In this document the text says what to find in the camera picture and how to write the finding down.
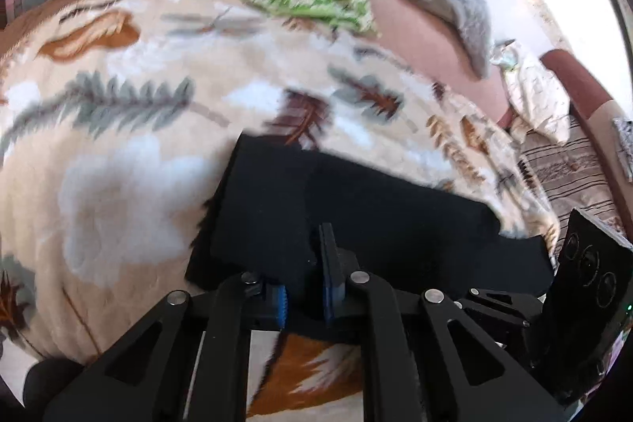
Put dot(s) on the cream floral crumpled cloth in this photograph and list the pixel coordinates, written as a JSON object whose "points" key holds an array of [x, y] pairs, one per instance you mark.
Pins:
{"points": [[539, 101]]}

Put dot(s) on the brown padded headboard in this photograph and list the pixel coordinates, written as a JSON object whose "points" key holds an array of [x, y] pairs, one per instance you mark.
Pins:
{"points": [[595, 109]]}

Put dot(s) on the black pants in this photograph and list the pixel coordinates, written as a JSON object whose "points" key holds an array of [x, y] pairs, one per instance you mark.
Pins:
{"points": [[272, 199]]}

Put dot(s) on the pink bed sheet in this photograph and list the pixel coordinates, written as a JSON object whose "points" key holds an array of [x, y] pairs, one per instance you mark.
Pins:
{"points": [[433, 48]]}

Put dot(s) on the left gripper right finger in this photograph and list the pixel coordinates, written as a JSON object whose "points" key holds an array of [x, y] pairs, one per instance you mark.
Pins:
{"points": [[423, 357]]}

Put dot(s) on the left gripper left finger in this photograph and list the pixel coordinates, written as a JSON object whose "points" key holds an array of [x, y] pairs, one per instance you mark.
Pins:
{"points": [[187, 359]]}

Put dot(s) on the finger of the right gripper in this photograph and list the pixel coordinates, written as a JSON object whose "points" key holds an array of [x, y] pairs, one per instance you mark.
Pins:
{"points": [[505, 316]]}

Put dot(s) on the leaf-pattern fleece blanket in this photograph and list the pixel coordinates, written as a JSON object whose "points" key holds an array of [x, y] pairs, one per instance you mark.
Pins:
{"points": [[118, 118]]}

